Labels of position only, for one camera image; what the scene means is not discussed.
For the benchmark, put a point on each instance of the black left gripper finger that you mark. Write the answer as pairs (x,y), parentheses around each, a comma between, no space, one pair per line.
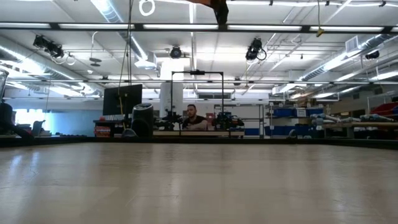
(221,12)

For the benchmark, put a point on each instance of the black background robot arm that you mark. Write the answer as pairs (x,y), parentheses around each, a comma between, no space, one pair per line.
(169,119)
(227,120)

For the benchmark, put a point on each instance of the person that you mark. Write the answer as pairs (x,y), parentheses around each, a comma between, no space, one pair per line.
(194,123)

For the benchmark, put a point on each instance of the black monitor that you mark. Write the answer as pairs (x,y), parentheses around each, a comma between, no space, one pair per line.
(122,99)

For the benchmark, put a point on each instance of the grey dome-shaped object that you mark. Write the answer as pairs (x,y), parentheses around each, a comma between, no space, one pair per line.
(129,133)

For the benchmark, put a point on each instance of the black bar with light strips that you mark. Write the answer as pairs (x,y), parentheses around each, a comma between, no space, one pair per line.
(54,26)

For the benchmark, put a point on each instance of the red drawer box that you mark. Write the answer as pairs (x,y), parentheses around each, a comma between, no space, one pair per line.
(102,131)

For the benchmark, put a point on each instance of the wooden workbench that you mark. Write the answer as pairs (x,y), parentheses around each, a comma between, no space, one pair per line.
(373,125)

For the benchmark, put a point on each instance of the black ceiling-mounted camera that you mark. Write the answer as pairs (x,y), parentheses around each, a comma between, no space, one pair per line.
(49,46)
(372,55)
(175,52)
(253,49)

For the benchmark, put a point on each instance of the black robot station frame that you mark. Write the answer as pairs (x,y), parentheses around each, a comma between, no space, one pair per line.
(197,72)

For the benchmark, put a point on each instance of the black aluminium table frame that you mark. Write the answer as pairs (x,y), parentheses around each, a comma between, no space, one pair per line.
(199,140)

